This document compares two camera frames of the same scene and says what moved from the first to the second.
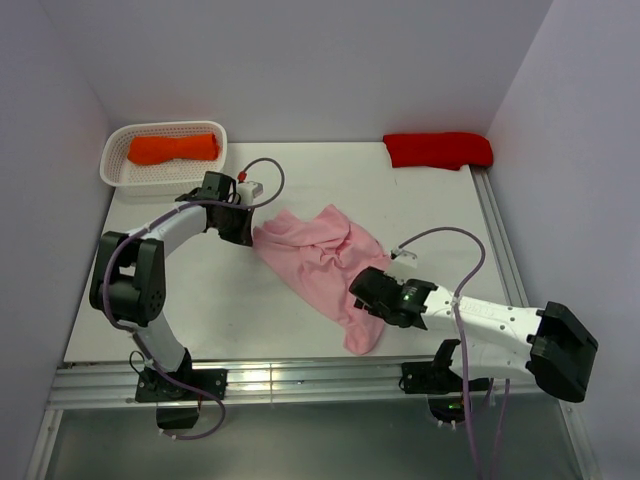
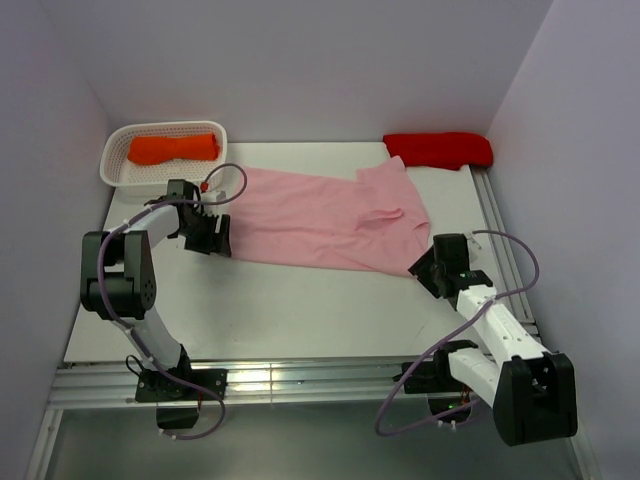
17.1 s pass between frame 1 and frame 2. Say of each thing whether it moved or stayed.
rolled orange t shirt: stayed
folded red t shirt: stayed
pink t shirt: moved
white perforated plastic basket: stayed
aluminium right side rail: stayed
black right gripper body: moved
